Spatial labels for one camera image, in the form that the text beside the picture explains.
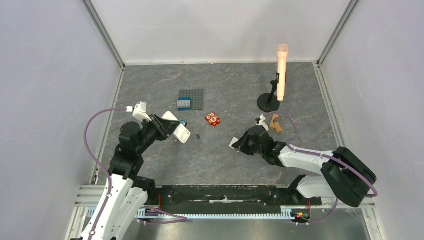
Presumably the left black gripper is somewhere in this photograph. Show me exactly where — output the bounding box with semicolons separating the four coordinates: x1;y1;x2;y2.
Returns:
135;112;180;154

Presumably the white battery cover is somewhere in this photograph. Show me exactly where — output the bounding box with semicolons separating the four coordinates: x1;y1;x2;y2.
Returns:
229;137;239;149

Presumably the white remote control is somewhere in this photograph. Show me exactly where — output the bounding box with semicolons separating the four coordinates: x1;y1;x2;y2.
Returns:
162;111;191;144

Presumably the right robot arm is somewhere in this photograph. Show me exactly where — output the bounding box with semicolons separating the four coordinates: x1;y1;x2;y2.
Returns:
229;125;377;208

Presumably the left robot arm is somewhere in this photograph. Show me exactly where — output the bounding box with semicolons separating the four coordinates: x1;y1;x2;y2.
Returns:
79;111;183;240

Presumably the brown wooden block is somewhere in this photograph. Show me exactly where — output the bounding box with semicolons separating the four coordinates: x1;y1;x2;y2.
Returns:
269;114;279;130
273;122;283;134

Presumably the blue owl toy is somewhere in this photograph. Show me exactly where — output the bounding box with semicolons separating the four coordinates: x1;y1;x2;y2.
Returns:
179;119;188;127

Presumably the blue grey lego brick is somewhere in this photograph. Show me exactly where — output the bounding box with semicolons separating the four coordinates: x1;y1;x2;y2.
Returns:
176;97;191;111

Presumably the black microphone stand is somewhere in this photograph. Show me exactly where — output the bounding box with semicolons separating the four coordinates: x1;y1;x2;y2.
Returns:
256;72;280;113

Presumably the red owl toy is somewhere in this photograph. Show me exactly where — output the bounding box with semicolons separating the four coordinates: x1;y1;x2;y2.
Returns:
204;111;221;127

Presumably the grey lego baseplate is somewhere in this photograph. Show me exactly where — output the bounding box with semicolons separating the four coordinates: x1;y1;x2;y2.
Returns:
179;89;205;111

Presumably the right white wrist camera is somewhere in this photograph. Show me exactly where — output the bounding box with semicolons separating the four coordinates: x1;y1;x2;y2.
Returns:
255;114;269;132

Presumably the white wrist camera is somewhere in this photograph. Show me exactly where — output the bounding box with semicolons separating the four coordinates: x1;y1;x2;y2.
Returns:
126;101;152;123
255;114;269;132

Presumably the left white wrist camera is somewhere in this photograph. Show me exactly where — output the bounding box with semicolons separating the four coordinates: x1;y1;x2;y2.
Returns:
126;101;152;123

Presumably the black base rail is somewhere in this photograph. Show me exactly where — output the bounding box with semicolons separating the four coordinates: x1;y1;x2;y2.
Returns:
146;185;322;215

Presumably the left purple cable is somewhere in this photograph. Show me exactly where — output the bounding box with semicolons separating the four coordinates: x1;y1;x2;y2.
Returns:
83;107;133;240

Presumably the white cable duct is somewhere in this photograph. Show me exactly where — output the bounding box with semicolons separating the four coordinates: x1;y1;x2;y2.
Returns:
135;207;311;221

